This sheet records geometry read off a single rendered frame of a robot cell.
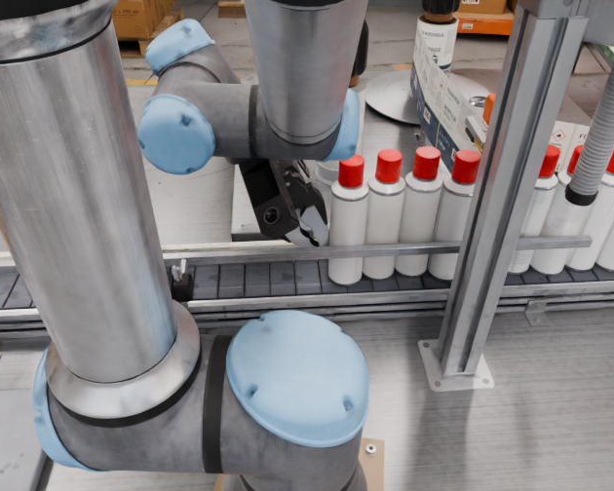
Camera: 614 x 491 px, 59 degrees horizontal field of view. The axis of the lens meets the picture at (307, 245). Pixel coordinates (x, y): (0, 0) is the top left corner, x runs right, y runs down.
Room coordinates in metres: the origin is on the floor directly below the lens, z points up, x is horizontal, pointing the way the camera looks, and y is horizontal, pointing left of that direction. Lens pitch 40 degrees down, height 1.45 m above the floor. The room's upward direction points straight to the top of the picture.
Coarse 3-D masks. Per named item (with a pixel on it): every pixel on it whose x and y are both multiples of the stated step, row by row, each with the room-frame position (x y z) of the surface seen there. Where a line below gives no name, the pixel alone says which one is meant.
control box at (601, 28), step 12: (600, 0) 0.47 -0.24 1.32; (612, 0) 0.46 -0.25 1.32; (588, 12) 0.47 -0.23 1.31; (600, 12) 0.47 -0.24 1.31; (612, 12) 0.46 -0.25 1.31; (588, 24) 0.47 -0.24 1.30; (600, 24) 0.46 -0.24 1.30; (612, 24) 0.46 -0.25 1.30; (588, 36) 0.47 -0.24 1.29; (600, 36) 0.46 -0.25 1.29; (612, 36) 0.46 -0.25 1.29
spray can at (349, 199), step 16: (352, 160) 0.61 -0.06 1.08; (352, 176) 0.60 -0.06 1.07; (336, 192) 0.60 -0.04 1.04; (352, 192) 0.59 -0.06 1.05; (368, 192) 0.60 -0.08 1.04; (336, 208) 0.59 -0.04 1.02; (352, 208) 0.59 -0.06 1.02; (336, 224) 0.59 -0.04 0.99; (352, 224) 0.59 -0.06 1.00; (336, 240) 0.59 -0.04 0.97; (352, 240) 0.59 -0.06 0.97; (336, 272) 0.59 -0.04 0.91; (352, 272) 0.59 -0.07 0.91
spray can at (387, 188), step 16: (384, 160) 0.61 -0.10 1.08; (400, 160) 0.61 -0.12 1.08; (384, 176) 0.61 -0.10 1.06; (400, 176) 0.62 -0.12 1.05; (384, 192) 0.60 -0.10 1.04; (400, 192) 0.60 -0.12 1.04; (368, 208) 0.61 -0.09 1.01; (384, 208) 0.60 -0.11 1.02; (400, 208) 0.61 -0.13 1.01; (368, 224) 0.61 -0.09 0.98; (384, 224) 0.60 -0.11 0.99; (400, 224) 0.62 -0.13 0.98; (368, 240) 0.61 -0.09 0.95; (384, 240) 0.60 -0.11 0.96; (384, 256) 0.60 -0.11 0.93; (368, 272) 0.60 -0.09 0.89; (384, 272) 0.60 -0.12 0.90
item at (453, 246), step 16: (528, 240) 0.60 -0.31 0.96; (544, 240) 0.60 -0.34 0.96; (560, 240) 0.60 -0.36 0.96; (576, 240) 0.60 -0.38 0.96; (592, 240) 0.60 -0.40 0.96; (176, 256) 0.56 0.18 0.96; (192, 256) 0.56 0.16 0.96; (208, 256) 0.56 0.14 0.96; (224, 256) 0.56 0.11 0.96; (240, 256) 0.56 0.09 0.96; (256, 256) 0.57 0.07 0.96; (272, 256) 0.57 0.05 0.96; (288, 256) 0.57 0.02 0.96; (304, 256) 0.57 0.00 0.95; (320, 256) 0.57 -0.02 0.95; (336, 256) 0.57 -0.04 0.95; (352, 256) 0.58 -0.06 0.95; (368, 256) 0.58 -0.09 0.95; (0, 272) 0.54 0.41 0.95; (16, 272) 0.54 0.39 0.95
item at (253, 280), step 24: (216, 264) 0.64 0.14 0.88; (240, 264) 0.64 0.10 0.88; (264, 264) 0.64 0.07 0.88; (288, 264) 0.64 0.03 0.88; (312, 264) 0.64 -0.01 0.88; (0, 288) 0.58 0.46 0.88; (24, 288) 0.58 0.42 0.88; (216, 288) 0.58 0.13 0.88; (240, 288) 0.58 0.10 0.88; (264, 288) 0.58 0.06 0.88; (288, 288) 0.58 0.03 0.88; (312, 288) 0.58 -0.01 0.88; (336, 288) 0.58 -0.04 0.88; (360, 288) 0.58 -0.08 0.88; (384, 288) 0.58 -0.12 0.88; (408, 288) 0.58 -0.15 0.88; (432, 288) 0.59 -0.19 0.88
